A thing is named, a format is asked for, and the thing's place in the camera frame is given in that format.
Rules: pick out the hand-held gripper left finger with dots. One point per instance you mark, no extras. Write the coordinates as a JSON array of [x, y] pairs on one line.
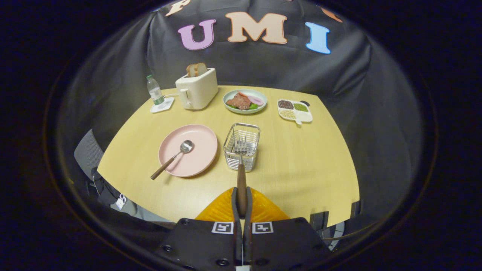
[[234, 205]]

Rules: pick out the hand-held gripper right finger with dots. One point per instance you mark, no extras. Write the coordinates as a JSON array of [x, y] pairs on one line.
[[249, 207]]

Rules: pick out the pink round plate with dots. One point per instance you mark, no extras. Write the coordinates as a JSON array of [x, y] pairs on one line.
[[199, 150]]

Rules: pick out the black chair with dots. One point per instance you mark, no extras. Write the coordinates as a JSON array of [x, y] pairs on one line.
[[319, 220], [356, 209]]

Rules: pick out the green lettuce leaves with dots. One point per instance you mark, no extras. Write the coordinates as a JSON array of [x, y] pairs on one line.
[[254, 107]]

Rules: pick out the pale green food plate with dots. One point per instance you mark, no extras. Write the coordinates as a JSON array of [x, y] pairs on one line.
[[262, 106]]

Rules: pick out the brown meat piece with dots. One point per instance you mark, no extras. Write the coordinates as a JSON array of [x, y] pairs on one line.
[[239, 102]]

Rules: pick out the white divided condiment dish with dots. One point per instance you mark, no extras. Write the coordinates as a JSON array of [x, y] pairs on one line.
[[305, 116]]

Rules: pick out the pink ham slice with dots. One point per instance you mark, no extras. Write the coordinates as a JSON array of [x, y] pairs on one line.
[[256, 100]]

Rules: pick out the red vegetable slice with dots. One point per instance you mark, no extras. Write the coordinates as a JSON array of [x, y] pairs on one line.
[[242, 93]]

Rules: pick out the white square coaster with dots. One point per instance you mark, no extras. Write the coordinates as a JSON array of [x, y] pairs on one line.
[[167, 105]]

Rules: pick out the cream white toaster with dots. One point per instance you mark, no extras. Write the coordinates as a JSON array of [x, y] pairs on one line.
[[197, 90]]

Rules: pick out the dark bag with white tag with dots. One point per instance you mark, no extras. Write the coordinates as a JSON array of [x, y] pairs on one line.
[[107, 194]]

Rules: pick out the clear plastic water bottle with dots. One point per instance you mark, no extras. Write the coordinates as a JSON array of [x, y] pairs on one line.
[[155, 92]]

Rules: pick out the toasted bread slice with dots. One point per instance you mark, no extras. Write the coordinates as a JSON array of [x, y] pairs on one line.
[[190, 70], [200, 69]]

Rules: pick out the black backdrop cloth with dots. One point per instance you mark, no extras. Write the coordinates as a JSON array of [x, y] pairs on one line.
[[263, 64]]

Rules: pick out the grey mesh chair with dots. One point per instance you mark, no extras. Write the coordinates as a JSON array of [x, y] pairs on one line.
[[88, 150]]

